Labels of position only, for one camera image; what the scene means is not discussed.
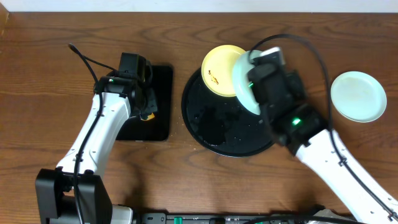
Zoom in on green yellow sponge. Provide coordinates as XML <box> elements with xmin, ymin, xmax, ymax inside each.
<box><xmin>140</xmin><ymin>113</ymin><xmax>155</xmax><ymax>121</ymax></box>

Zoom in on mint plate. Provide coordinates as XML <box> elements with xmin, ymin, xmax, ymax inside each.
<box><xmin>232</xmin><ymin>51</ymin><xmax>261</xmax><ymax>115</ymax></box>
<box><xmin>331</xmin><ymin>71</ymin><xmax>387</xmax><ymax>123</ymax></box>

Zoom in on yellow plate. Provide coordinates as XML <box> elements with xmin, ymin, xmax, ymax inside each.
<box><xmin>201</xmin><ymin>45</ymin><xmax>246</xmax><ymax>97</ymax></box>

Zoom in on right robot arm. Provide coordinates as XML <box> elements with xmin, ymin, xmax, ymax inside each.
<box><xmin>248</xmin><ymin>61</ymin><xmax>397</xmax><ymax>223</ymax></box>

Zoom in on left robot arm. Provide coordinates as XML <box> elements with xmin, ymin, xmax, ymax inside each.
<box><xmin>35</xmin><ymin>76</ymin><xmax>157</xmax><ymax>223</ymax></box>

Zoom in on black rectangular tray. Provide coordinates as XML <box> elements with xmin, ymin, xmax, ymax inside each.
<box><xmin>116</xmin><ymin>65</ymin><xmax>174</xmax><ymax>141</ymax></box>

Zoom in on black round tray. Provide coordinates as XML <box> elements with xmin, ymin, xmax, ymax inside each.
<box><xmin>181</xmin><ymin>69</ymin><xmax>274</xmax><ymax>157</ymax></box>

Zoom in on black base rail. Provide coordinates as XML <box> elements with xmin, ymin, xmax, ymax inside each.
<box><xmin>131</xmin><ymin>210</ymin><xmax>357</xmax><ymax>224</ymax></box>

